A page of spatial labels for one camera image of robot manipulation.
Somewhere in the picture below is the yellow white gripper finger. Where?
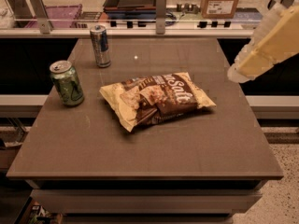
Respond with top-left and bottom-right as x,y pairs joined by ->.
227,3 -> 299,83

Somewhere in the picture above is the blue silver redbull can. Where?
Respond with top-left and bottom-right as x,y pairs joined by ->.
90,24 -> 111,68

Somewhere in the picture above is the green soda can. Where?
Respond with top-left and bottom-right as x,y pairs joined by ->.
50,61 -> 84,106

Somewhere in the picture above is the brown cardboard box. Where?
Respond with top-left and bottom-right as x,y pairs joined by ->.
200,0 -> 239,19

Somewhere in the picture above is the brown yellow chip bag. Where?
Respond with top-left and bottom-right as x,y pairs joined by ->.
99,72 -> 216,132

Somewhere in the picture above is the purple plastic crate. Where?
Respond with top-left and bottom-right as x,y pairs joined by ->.
24,3 -> 84,29

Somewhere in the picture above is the grey metal bracket centre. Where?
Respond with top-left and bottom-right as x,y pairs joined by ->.
156,0 -> 166,35

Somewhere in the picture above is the grey metal bracket left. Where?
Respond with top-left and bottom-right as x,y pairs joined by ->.
30,0 -> 52,34

